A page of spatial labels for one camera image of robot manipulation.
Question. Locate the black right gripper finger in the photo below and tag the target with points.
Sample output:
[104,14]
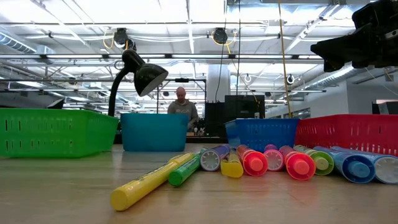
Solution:
[339,49]

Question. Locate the black cabinet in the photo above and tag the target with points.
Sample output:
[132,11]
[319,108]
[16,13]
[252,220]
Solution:
[214,119]

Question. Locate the person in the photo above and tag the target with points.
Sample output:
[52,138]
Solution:
[183,107]

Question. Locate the light green highlighter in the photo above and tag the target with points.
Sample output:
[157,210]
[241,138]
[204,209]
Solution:
[321,161]

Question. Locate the black aluminium table frame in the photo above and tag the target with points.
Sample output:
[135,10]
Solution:
[205,140]

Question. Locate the green plastic basket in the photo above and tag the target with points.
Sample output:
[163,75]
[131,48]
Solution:
[56,133]

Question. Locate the black gooseneck desk lamp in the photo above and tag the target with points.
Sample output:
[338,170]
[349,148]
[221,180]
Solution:
[147,77]

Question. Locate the blue highlighter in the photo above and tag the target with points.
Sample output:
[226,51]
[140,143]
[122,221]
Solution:
[354,168]
[387,168]

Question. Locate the purple highlighter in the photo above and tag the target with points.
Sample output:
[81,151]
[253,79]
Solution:
[211,159]

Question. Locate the slim yellow highlighter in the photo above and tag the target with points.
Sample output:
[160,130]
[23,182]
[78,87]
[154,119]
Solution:
[140,186]

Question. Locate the teal plastic bin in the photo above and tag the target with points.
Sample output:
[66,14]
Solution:
[154,132]

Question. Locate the black monitor back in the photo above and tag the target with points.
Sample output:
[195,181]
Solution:
[244,107]

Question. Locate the red plastic basket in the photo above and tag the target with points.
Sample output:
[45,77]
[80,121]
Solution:
[348,130]

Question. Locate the pink highlighter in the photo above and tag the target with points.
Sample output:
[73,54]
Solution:
[274,159]

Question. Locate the thick yellow highlighter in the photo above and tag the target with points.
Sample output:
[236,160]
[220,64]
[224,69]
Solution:
[231,166]

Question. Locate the blue plastic basket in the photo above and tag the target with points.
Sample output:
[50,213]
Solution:
[261,132]

